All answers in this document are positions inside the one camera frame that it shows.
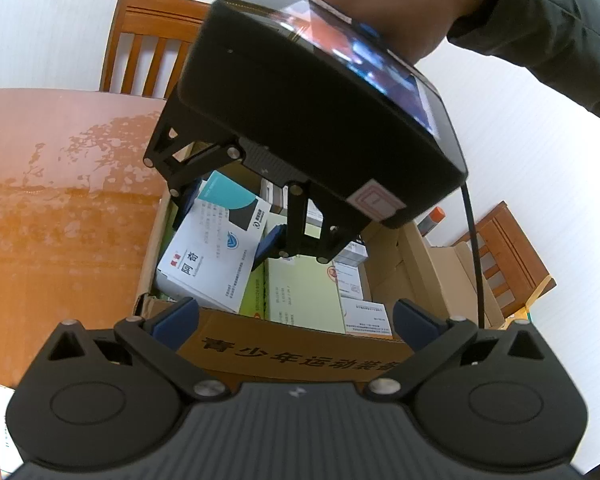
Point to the white grey box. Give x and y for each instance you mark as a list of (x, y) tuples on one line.
[(352, 255)]

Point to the white teal medicine box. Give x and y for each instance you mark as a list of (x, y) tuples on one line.
[(205, 260)]

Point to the cardboard box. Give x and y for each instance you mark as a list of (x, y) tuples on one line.
[(290, 345)]

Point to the wooden desktop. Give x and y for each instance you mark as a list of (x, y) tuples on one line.
[(55, 235)]

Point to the white box red mark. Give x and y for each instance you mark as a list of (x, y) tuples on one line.
[(347, 282)]

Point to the small white box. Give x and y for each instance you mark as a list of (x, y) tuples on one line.
[(367, 317)]

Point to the orange white tube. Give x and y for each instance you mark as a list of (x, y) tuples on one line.
[(432, 217)]

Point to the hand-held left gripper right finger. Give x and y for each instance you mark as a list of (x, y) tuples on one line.
[(415, 325)]

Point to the person's right forearm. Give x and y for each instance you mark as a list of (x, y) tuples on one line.
[(555, 25)]

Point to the wooden chair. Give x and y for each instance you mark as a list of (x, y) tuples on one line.
[(510, 255), (145, 5)]

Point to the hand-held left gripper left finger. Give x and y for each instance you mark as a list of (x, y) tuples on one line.
[(175, 322)]

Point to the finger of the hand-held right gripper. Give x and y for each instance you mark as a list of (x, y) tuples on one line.
[(270, 242), (185, 205)]

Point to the person's right hand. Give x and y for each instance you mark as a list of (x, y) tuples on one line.
[(420, 10)]

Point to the pale green flat box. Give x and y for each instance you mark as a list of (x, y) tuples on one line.
[(300, 295)]

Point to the white paper sheet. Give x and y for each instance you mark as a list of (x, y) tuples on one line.
[(7, 425)]

